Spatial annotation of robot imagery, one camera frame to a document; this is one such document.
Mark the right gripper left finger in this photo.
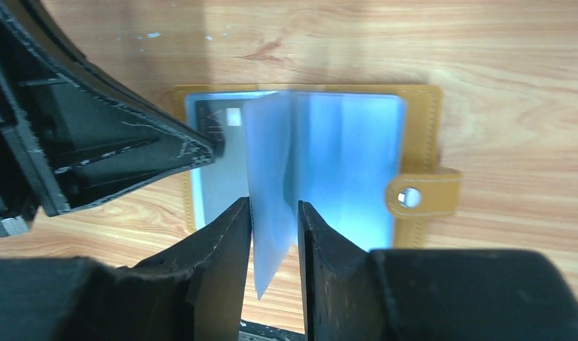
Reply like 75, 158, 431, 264
0, 197, 252, 340

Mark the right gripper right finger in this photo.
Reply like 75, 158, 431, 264
298, 202, 578, 340

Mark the yellow leather card holder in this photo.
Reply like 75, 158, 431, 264
173, 84, 462, 296

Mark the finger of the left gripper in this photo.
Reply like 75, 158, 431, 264
0, 1, 215, 217

